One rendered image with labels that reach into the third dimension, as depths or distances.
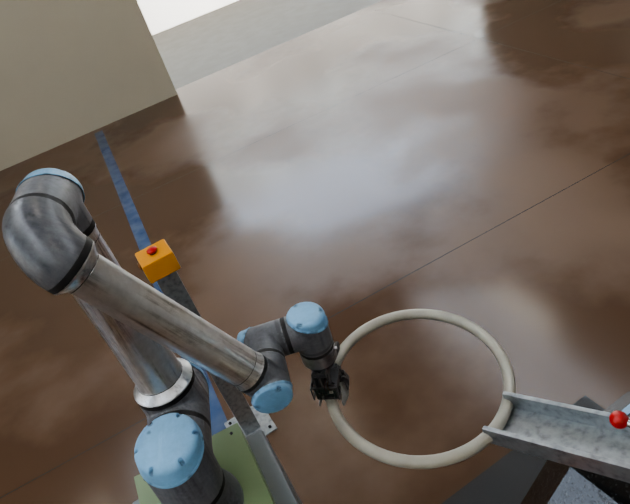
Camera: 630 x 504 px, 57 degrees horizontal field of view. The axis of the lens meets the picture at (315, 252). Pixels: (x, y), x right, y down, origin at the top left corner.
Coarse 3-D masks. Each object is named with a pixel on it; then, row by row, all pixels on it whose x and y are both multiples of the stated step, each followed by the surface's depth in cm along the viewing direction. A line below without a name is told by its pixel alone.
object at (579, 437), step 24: (528, 408) 137; (552, 408) 131; (576, 408) 127; (504, 432) 130; (528, 432) 133; (552, 432) 130; (576, 432) 127; (600, 432) 124; (624, 432) 121; (552, 456) 123; (576, 456) 118; (600, 456) 115; (624, 456) 117; (624, 480) 113
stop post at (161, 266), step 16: (160, 240) 214; (144, 256) 208; (160, 256) 205; (144, 272) 212; (160, 272) 207; (176, 272) 212; (176, 288) 215; (192, 304) 222; (224, 384) 247; (240, 400) 256; (240, 416) 260; (256, 416) 275
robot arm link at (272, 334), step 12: (264, 324) 137; (276, 324) 136; (240, 336) 136; (252, 336) 135; (264, 336) 134; (276, 336) 134; (288, 336) 134; (252, 348) 132; (264, 348) 130; (276, 348) 132; (288, 348) 135
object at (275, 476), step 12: (252, 444) 160; (264, 444) 159; (264, 456) 156; (276, 456) 162; (264, 468) 153; (276, 468) 152; (276, 480) 150; (288, 480) 159; (276, 492) 147; (288, 492) 146
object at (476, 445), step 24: (408, 312) 167; (432, 312) 165; (360, 336) 165; (480, 336) 156; (336, 360) 159; (504, 360) 148; (504, 384) 144; (336, 408) 147; (504, 408) 138; (384, 456) 135; (408, 456) 134; (432, 456) 133; (456, 456) 132
